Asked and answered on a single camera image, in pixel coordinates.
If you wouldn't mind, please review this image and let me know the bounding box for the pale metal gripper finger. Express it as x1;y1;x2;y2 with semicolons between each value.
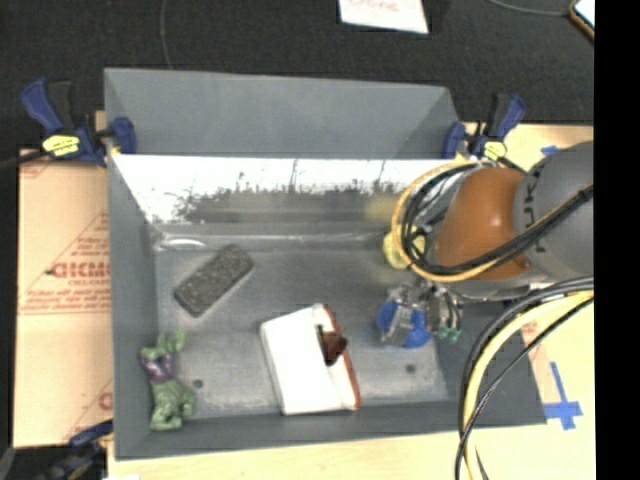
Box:
381;310;417;347
389;287;418;314

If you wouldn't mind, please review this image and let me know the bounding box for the blue round thing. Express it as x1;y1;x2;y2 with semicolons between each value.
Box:
375;299;433;349

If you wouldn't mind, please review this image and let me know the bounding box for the yellow-green round thing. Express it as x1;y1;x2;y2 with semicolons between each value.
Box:
381;231;424;271

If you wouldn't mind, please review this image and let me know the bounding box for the white box red-brown edge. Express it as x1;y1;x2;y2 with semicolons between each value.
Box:
258;302;362;416

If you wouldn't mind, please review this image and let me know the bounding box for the grey metal bin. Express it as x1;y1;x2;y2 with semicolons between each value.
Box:
102;67;547;460

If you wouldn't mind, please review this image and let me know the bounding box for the dark grey flat block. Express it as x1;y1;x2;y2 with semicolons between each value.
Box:
172;242;255;318

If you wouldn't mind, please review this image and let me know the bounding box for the green toy figure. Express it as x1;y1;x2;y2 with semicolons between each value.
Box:
138;329;197;432

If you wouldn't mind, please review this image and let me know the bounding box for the brown cardboard board red print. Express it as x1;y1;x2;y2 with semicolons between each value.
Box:
11;111;116;450

